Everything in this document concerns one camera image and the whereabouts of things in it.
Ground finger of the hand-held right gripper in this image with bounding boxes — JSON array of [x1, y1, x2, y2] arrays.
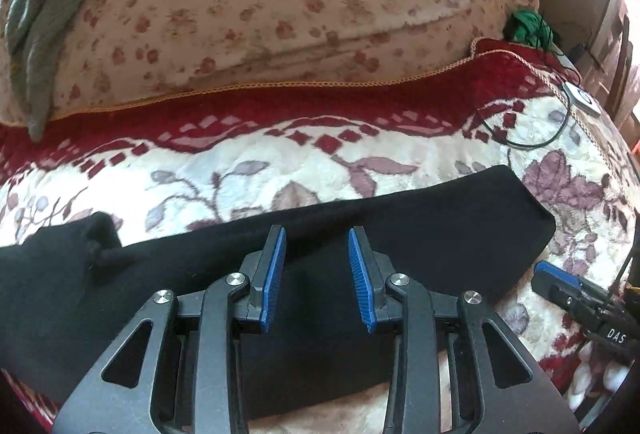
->
[[531, 261, 603, 317]]

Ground wooden furniture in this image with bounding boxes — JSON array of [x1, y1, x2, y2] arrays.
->
[[584, 0, 640, 127]]

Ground thin black cable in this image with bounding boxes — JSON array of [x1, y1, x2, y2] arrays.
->
[[472, 48, 582, 151]]

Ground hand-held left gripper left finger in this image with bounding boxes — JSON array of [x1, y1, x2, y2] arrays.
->
[[51, 224, 288, 434]]

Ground black pants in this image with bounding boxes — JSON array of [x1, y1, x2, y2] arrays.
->
[[0, 165, 557, 423]]

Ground small white device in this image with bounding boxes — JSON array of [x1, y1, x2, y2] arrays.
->
[[562, 82, 602, 118]]

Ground grey-green cloth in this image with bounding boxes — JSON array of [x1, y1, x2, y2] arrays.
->
[[2, 0, 125, 141]]

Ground red and cream floral blanket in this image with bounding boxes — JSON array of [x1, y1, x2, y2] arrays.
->
[[0, 36, 640, 434]]

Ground green yarn bundle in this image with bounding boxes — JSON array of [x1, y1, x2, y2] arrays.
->
[[502, 8, 554, 49]]

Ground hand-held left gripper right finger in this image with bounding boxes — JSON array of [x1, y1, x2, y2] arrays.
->
[[347, 226, 582, 434]]

